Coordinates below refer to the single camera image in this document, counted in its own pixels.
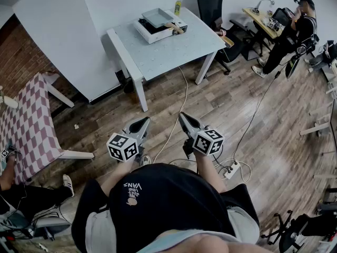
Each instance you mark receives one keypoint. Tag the person's torso black shirt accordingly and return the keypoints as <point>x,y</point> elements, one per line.
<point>168,202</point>

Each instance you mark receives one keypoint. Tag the grey desk lamp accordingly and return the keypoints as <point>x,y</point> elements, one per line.
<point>263,1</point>

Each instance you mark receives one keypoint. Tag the person's shoe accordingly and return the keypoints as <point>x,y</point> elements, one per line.
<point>145,160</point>

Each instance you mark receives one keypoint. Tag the pink cup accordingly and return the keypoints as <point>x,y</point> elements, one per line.
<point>220,32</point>

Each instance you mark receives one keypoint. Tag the white portable induction cooktop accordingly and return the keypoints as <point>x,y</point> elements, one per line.
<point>155,35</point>

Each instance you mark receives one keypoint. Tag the yellow box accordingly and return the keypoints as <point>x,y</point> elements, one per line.
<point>228,41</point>

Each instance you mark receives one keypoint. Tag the person's right forearm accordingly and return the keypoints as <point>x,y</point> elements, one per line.
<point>209,170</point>

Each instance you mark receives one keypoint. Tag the checkered cloth table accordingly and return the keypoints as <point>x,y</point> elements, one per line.
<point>31,128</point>

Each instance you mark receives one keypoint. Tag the person's left forearm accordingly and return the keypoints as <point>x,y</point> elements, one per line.
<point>118,175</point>

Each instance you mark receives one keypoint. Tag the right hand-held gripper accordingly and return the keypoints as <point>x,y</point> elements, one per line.
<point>208,142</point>

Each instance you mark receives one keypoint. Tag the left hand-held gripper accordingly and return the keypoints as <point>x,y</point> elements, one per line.
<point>122,147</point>

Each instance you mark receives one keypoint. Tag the white square table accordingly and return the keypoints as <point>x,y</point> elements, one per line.
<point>168,51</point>

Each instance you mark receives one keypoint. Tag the black office chair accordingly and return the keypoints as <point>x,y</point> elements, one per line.
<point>210,4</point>

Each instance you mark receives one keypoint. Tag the black swivel chair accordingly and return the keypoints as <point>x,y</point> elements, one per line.
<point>302,228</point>

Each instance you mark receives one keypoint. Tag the white power strip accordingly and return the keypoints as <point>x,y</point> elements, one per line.
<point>231,170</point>

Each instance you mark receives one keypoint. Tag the grey chair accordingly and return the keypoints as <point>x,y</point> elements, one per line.
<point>50,224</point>

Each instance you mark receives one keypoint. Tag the yellow wooden desk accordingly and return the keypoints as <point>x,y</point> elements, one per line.
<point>259,20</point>

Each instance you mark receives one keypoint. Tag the white wooden frame furniture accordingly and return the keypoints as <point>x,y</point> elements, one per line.
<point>316,128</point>

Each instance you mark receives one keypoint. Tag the yellow oil bottle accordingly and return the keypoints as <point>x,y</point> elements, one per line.
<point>177,8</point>

